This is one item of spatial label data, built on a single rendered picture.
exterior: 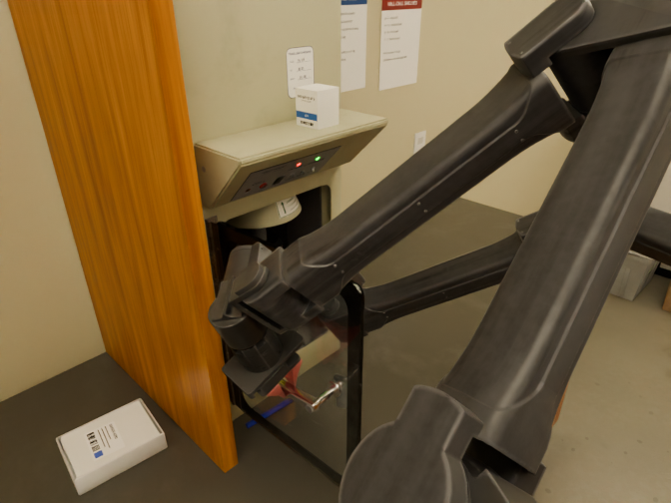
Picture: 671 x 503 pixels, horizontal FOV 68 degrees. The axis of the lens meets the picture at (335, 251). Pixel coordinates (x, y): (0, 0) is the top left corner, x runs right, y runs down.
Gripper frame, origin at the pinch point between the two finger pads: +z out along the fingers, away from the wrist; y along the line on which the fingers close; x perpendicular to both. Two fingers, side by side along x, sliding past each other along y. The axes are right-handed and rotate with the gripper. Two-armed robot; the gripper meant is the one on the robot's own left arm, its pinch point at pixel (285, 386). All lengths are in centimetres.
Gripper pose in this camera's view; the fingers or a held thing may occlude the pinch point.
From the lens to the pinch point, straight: 75.7
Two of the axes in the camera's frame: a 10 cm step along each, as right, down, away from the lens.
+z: 2.7, 6.7, 7.0
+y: -6.7, 6.5, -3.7
